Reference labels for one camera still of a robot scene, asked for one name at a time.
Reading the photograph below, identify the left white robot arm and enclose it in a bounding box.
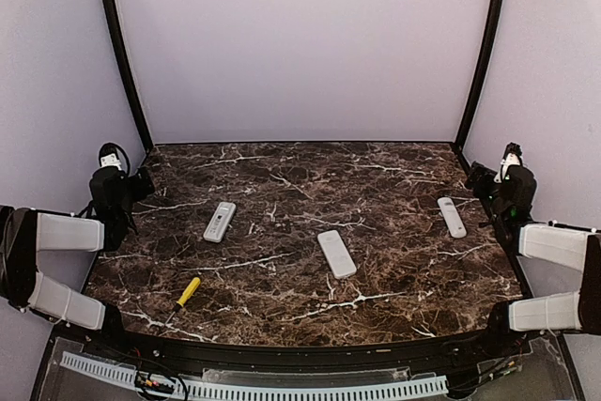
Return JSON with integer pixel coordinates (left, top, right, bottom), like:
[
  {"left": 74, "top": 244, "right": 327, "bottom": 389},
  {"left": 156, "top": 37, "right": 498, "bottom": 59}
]
[{"left": 1, "top": 166, "right": 155, "bottom": 336}]

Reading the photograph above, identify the white remote with display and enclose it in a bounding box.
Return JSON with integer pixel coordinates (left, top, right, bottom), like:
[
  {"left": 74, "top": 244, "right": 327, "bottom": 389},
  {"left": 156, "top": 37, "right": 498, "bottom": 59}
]
[{"left": 203, "top": 202, "right": 237, "bottom": 243}]

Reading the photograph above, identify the white centre remote control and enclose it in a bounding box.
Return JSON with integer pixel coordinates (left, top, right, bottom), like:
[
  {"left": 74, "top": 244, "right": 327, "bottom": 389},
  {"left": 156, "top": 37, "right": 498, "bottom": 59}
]
[{"left": 317, "top": 230, "right": 357, "bottom": 279}]

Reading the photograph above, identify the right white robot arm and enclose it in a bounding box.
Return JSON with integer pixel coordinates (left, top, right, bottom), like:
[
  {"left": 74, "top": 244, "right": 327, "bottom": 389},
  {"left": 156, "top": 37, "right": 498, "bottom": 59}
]
[{"left": 466, "top": 162, "right": 600, "bottom": 335}]

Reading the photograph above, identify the yellow handled screwdriver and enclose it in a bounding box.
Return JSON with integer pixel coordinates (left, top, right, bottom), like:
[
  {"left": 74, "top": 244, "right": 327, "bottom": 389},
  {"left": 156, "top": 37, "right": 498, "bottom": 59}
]
[{"left": 172, "top": 277, "right": 201, "bottom": 313}]

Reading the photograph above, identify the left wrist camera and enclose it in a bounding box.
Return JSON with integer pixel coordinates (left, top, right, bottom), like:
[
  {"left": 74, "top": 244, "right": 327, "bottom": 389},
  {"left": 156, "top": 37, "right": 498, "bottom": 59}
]
[{"left": 98, "top": 143, "right": 131, "bottom": 173}]

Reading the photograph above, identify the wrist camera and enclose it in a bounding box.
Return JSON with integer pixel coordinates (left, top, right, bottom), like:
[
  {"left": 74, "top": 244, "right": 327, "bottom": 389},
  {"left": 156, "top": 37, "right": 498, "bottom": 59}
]
[
  {"left": 98, "top": 143, "right": 131, "bottom": 173},
  {"left": 500, "top": 142, "right": 523, "bottom": 174}
]

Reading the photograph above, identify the white right remote control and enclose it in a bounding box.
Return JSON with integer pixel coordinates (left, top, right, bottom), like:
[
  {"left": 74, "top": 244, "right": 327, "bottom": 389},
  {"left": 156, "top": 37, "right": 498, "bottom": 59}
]
[{"left": 438, "top": 197, "right": 467, "bottom": 239}]

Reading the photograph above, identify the right black frame post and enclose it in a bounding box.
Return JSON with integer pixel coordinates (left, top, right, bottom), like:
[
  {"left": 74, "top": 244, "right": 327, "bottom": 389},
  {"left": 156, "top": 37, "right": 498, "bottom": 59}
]
[{"left": 454, "top": 0, "right": 503, "bottom": 155}]

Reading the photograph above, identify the white remote control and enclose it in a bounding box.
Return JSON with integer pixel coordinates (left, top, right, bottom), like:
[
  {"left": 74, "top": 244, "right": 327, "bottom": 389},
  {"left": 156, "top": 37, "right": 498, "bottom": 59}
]
[
  {"left": 317, "top": 230, "right": 357, "bottom": 279},
  {"left": 438, "top": 197, "right": 467, "bottom": 239}
]

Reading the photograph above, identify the left black frame post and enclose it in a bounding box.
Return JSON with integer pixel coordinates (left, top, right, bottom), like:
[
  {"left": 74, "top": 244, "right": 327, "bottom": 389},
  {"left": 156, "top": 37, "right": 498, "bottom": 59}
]
[{"left": 101, "top": 0, "right": 154, "bottom": 155}]

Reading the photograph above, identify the black front table rail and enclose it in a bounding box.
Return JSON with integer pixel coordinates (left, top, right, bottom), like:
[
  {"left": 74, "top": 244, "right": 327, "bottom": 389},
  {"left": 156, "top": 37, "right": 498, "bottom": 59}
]
[{"left": 71, "top": 331, "right": 531, "bottom": 374}]

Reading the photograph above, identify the black frame post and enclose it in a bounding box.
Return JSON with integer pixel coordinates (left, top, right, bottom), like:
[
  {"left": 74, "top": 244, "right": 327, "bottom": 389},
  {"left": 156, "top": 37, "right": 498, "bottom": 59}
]
[
  {"left": 454, "top": 0, "right": 503, "bottom": 155},
  {"left": 101, "top": 0, "right": 154, "bottom": 155}
]

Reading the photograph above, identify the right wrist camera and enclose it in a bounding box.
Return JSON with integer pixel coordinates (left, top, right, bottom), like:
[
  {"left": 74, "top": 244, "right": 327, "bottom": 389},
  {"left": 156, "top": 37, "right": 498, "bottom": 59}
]
[{"left": 500, "top": 142, "right": 523, "bottom": 174}]

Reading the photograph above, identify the white slotted cable duct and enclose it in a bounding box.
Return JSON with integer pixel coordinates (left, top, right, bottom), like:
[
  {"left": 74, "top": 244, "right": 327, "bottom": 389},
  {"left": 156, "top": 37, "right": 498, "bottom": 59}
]
[{"left": 60, "top": 351, "right": 449, "bottom": 400}]

